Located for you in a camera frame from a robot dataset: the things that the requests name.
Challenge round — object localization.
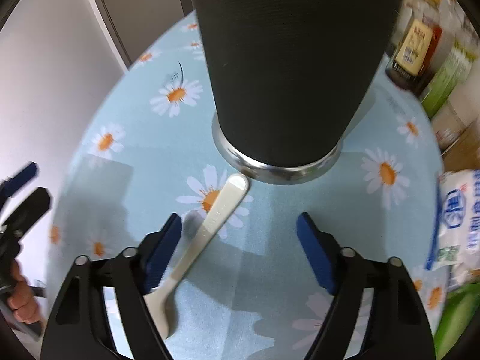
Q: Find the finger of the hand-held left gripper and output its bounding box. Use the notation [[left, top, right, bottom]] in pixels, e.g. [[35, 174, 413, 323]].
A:
[[0, 161, 40, 200], [0, 187, 53, 234]]

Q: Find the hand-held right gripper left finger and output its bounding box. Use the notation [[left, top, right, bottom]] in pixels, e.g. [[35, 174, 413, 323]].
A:
[[40, 213, 183, 360]]

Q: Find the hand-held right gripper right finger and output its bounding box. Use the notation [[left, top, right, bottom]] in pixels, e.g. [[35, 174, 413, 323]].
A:
[[296, 212, 437, 360]]

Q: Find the cream plastic spoon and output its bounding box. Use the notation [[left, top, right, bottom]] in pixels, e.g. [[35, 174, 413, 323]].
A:
[[142, 174, 251, 340]]

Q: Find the black cylindrical utensil holder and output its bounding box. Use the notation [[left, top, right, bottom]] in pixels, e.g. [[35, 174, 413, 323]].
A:
[[185, 0, 408, 185]]

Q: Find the person's left hand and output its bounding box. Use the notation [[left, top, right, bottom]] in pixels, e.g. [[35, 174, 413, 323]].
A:
[[7, 260, 43, 325]]

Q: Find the blue daisy print tablecloth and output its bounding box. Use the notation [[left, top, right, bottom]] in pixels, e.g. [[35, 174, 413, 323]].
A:
[[47, 9, 446, 360]]

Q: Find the white blue salt bag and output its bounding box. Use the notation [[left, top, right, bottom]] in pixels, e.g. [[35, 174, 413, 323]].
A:
[[425, 169, 480, 283]]

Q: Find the green packet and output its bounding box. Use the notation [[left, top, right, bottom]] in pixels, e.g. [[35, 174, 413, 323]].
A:
[[434, 280, 480, 360]]

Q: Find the grey door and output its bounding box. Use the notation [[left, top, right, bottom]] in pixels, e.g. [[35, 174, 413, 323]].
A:
[[80, 0, 196, 72]]

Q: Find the bottle with green label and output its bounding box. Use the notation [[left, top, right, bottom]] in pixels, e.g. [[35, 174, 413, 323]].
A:
[[419, 40, 478, 118]]

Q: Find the bottle with red yellow label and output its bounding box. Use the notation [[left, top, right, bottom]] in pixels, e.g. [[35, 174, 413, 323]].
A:
[[385, 18, 444, 91]]

